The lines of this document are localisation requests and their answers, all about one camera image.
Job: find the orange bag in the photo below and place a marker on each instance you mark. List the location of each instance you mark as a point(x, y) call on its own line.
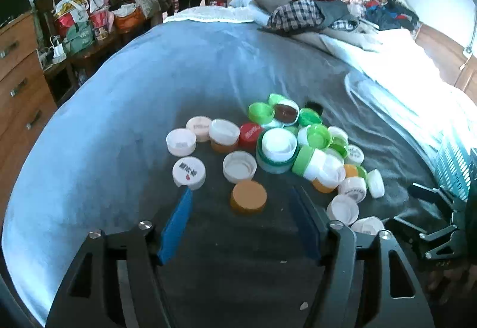
point(128, 19)

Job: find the green shopping bag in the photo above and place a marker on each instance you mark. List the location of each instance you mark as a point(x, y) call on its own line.
point(80, 38)

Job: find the pile of plastic bottle caps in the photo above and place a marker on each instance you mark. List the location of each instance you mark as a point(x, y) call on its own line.
point(279, 147)

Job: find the grey jacket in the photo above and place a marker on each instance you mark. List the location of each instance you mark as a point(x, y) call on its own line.
point(335, 12)

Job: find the white quilt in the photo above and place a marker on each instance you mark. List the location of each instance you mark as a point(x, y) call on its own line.
point(391, 63)

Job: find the red white paper bag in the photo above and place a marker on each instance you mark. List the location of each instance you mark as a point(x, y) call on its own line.
point(101, 23)

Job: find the beige printed bag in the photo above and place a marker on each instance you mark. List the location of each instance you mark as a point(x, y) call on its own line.
point(146, 2)

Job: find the pale blue pillow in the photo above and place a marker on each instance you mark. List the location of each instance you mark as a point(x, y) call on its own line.
point(238, 1)

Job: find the orange bottle cap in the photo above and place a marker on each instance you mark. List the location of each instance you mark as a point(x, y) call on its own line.
point(248, 197)

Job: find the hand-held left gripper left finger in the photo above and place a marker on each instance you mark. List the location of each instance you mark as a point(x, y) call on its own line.
point(175, 227)

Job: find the plaid shirt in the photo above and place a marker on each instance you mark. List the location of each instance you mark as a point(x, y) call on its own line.
point(294, 13)

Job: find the turquoise plastic basket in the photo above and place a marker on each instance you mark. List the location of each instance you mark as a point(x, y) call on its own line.
point(452, 168)

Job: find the white fringed towel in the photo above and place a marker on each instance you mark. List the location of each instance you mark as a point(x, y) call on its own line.
point(208, 14)

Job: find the heap of mixed clothes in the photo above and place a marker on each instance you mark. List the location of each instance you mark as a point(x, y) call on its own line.
point(387, 11)

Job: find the white red shopping bag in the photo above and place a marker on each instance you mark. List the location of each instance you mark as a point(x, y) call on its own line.
point(72, 13)

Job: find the dark wooden side table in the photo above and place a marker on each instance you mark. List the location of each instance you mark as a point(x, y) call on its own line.
point(93, 52)

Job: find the grey blue blanket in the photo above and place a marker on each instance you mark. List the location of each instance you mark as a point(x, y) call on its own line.
point(149, 89)

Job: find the small white paper bag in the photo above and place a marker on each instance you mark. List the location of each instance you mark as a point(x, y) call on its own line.
point(56, 50)

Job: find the wooden dresser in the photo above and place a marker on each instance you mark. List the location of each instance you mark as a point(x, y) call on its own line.
point(22, 67)

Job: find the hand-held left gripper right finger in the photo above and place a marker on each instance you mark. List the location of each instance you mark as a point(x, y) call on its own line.
point(303, 227)

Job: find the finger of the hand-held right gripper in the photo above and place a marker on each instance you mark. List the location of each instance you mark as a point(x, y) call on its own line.
point(421, 229)
point(432, 194)

